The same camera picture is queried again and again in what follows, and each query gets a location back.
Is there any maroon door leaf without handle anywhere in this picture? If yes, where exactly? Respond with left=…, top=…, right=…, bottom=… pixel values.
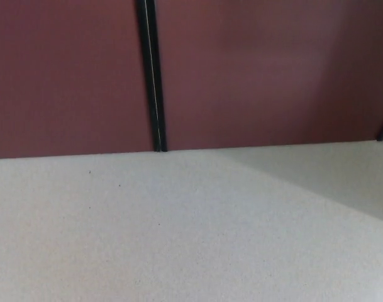
left=0, top=0, right=155, bottom=161

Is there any maroon door leaf with handle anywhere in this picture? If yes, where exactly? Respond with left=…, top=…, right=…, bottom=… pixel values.
left=155, top=0, right=383, bottom=152

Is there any black door edge seal strip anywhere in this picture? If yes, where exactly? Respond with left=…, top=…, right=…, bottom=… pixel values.
left=135, top=0, right=168, bottom=153

